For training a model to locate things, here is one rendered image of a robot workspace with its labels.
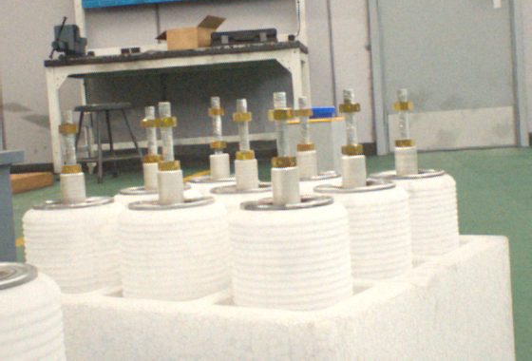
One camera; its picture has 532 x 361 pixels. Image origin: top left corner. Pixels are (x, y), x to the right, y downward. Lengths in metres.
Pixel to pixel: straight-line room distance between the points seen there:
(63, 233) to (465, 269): 0.37
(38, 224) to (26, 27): 5.70
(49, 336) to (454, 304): 0.45
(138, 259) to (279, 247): 0.14
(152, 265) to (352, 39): 5.31
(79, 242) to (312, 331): 0.27
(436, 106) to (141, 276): 5.30
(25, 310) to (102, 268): 0.39
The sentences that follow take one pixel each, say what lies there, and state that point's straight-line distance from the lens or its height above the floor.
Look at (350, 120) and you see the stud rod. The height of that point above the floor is 0.31.
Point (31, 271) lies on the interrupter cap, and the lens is 0.44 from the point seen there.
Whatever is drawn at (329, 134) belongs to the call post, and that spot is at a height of 0.29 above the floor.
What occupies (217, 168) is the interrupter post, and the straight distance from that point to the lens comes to 1.00.
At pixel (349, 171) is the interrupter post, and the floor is 0.27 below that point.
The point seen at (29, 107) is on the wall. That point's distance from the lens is 6.46.
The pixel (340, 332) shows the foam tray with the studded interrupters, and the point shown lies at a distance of 0.61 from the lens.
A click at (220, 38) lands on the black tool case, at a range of 5.46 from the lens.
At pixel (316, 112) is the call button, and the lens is 1.11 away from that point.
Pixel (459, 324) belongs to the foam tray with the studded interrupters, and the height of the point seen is 0.12.
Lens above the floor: 0.32
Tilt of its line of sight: 3 degrees down
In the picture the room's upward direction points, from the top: 4 degrees counter-clockwise
